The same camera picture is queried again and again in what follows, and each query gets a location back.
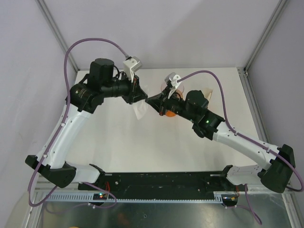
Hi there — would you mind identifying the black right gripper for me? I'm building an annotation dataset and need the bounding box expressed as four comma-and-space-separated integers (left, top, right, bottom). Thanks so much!
145, 86, 197, 123

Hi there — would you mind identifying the cream coffee filter holder stack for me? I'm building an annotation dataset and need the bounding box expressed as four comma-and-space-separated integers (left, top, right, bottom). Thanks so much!
205, 88, 213, 101

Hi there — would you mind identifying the clear pink plastic dripper cone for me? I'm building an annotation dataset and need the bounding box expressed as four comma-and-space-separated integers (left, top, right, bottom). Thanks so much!
161, 82, 184, 98

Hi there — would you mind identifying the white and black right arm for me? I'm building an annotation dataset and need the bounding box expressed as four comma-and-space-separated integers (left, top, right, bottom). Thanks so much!
146, 90, 295, 193

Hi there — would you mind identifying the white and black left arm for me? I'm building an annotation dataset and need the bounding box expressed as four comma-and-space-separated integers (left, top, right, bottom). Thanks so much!
25, 57, 148, 190

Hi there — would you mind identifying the wooden and orange dripper stand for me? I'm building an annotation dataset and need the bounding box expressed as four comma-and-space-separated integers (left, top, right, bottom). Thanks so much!
165, 110, 176, 117

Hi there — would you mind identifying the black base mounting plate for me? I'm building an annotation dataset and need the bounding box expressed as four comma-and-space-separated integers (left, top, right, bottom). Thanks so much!
93, 171, 244, 201

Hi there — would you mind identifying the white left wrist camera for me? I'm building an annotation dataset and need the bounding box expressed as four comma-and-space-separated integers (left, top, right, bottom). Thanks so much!
123, 57, 142, 83

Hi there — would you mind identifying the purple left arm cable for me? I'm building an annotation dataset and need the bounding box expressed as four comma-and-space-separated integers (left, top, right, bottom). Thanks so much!
28, 37, 131, 207

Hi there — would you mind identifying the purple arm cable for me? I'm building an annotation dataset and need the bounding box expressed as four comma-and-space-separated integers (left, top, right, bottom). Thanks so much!
28, 37, 131, 207
178, 70, 302, 192

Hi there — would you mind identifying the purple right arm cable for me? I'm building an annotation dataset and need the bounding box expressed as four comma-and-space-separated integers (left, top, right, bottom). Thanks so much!
178, 70, 302, 192

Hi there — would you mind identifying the aluminium left corner post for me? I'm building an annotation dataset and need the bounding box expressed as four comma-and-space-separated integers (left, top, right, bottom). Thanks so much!
35, 0, 79, 72

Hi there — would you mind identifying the aluminium corner post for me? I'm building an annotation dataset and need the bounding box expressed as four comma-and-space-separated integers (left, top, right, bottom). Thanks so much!
35, 0, 79, 72
243, 0, 290, 72

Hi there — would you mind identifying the grey slotted cable duct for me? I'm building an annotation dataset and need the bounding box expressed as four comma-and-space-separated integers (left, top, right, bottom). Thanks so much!
47, 192, 238, 204

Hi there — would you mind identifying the aluminium frame rail front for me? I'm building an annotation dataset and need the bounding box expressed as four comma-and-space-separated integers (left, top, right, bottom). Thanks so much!
34, 172, 293, 193

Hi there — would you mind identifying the aluminium right corner post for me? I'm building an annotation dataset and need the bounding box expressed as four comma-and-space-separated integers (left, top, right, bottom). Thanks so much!
243, 0, 290, 72

